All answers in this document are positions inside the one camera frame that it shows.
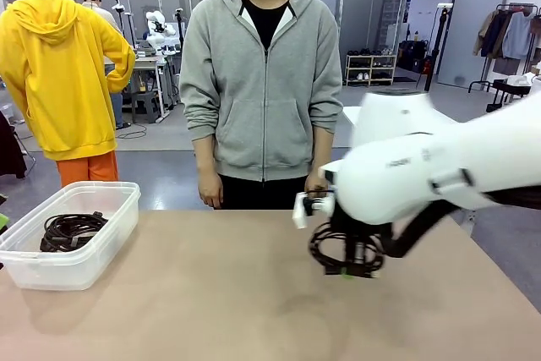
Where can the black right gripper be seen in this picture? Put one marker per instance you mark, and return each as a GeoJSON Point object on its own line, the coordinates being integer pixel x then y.
{"type": "Point", "coordinates": [353, 236]}

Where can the yellow hoodie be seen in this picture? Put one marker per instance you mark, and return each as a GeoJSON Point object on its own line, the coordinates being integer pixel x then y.
{"type": "Point", "coordinates": [63, 82]}

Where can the black pole with white top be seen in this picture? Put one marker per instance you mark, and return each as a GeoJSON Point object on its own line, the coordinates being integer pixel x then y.
{"type": "Point", "coordinates": [435, 48]}

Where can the black utility cart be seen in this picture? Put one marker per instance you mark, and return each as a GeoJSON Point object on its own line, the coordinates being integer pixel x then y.
{"type": "Point", "coordinates": [507, 90]}

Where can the black bags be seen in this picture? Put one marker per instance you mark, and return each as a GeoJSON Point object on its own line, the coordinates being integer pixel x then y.
{"type": "Point", "coordinates": [408, 54]}

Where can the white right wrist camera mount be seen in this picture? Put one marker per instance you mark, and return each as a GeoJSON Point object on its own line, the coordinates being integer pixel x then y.
{"type": "Point", "coordinates": [301, 211]}

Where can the white box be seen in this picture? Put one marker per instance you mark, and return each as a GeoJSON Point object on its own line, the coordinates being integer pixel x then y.
{"type": "Point", "coordinates": [520, 80]}

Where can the grey background workbench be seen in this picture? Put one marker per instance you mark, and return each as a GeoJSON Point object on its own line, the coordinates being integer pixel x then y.
{"type": "Point", "coordinates": [145, 64]}

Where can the wooden shoe rack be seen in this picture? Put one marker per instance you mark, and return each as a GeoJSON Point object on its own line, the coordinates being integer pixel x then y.
{"type": "Point", "coordinates": [371, 71]}

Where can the light blue hanging shirt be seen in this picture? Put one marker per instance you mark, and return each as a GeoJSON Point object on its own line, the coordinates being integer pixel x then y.
{"type": "Point", "coordinates": [517, 35]}

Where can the clear plastic storage container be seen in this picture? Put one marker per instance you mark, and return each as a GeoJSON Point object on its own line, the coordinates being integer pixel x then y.
{"type": "Point", "coordinates": [105, 251]}

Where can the person's right forearm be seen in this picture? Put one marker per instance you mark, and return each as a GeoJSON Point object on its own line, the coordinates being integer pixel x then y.
{"type": "Point", "coordinates": [206, 158]}

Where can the person's left forearm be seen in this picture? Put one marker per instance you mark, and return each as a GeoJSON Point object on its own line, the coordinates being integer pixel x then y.
{"type": "Point", "coordinates": [323, 149]}

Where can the grey step stool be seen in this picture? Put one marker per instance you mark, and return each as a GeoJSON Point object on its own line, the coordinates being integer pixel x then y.
{"type": "Point", "coordinates": [145, 109]}

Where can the beige hanging jacket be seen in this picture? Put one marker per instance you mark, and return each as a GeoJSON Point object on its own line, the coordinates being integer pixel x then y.
{"type": "Point", "coordinates": [484, 35]}

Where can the dark navy hanging jacket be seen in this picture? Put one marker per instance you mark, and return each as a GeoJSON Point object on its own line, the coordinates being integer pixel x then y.
{"type": "Point", "coordinates": [496, 35]}

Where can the black clothes rack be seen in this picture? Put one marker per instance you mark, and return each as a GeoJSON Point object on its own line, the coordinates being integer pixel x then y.
{"type": "Point", "coordinates": [517, 7]}

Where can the orange shorts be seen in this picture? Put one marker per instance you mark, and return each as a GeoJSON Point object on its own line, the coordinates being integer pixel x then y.
{"type": "Point", "coordinates": [89, 168]}

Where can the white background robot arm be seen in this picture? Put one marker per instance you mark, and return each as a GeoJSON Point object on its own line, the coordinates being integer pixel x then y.
{"type": "Point", "coordinates": [156, 27]}

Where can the person's left hand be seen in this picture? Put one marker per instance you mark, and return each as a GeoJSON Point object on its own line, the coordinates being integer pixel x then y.
{"type": "Point", "coordinates": [316, 181]}

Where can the white cylindrical appliance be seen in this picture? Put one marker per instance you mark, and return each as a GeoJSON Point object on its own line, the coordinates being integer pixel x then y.
{"type": "Point", "coordinates": [537, 86]}

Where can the black camera stand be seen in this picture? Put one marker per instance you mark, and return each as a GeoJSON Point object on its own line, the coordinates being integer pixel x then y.
{"type": "Point", "coordinates": [179, 14]}
{"type": "Point", "coordinates": [118, 7]}

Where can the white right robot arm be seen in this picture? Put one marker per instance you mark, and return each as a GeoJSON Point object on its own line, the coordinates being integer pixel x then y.
{"type": "Point", "coordinates": [401, 175]}

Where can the dark draped garment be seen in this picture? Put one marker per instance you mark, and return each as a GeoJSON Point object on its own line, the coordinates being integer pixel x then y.
{"type": "Point", "coordinates": [10, 145]}

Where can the white partition board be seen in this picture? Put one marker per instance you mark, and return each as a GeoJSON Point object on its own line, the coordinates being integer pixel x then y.
{"type": "Point", "coordinates": [473, 18]}

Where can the person's right hand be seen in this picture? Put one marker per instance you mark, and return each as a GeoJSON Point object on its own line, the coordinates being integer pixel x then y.
{"type": "Point", "coordinates": [211, 192]}

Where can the person in grey hoodie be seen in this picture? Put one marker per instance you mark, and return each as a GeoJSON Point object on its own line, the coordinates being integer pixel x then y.
{"type": "Point", "coordinates": [262, 103]}

